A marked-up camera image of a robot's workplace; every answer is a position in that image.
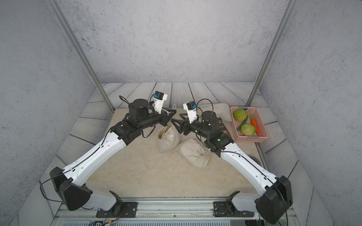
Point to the left aluminium frame post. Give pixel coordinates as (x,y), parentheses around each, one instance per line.
(61,19)

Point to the front green cabbage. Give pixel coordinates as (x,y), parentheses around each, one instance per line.
(248,129)

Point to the green cucumber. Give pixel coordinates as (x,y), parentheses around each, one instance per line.
(243,122)

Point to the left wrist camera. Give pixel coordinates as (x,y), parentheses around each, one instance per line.
(159,99)

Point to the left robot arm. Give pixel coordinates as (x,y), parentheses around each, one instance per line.
(70,182)

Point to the orange carrot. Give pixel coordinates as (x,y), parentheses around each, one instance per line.
(254,123)

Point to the grey bowl with green ball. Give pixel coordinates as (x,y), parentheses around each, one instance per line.
(255,159)

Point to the pink plastic basket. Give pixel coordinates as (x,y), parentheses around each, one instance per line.
(252,113)

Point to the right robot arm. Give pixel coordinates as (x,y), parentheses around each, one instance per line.
(274,194)

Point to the right aluminium frame post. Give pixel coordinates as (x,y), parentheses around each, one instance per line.
(273,47)

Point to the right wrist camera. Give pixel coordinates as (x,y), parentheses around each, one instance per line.
(191,109)

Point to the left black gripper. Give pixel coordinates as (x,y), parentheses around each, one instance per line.
(164,117)

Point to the aluminium frame post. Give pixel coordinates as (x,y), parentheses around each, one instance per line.
(61,19)
(273,47)

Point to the cream drawstring bag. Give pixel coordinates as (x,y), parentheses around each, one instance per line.
(168,138)
(194,153)
(222,110)

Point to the back green cabbage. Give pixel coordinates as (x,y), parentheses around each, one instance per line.
(240,115)

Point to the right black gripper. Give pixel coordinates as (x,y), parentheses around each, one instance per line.
(185,124)

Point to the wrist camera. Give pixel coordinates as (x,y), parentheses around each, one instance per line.
(159,99)
(191,109)

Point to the green cabbage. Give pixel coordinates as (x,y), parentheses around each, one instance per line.
(240,115)
(248,129)

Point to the brown potato chips bag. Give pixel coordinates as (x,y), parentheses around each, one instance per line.
(226,127)

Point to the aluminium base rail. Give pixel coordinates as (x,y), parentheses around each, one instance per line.
(152,209)

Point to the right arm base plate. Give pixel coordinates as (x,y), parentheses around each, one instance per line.
(226,209)

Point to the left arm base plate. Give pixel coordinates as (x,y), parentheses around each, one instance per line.
(124,209)

